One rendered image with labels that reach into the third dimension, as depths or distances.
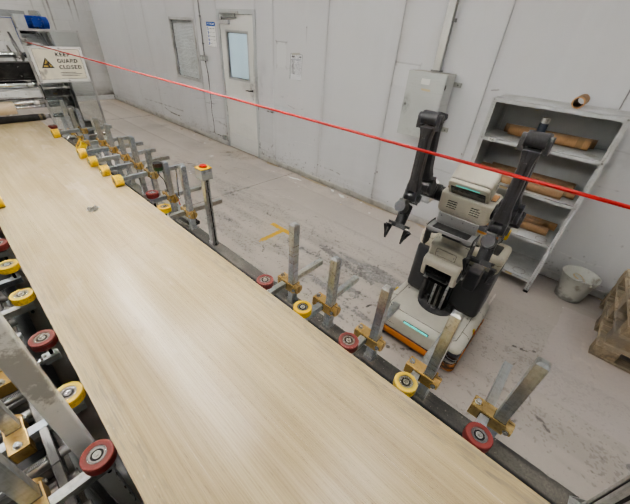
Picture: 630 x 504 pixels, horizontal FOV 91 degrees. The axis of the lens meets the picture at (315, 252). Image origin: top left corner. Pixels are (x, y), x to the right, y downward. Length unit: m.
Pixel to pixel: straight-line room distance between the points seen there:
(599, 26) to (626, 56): 0.30
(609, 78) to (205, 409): 3.44
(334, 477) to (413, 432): 0.28
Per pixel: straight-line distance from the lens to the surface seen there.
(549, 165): 3.58
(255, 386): 1.13
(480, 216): 1.84
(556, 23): 3.55
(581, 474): 2.53
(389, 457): 1.07
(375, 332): 1.34
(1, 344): 0.94
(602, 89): 3.50
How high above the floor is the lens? 1.86
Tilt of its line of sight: 35 degrees down
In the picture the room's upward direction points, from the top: 4 degrees clockwise
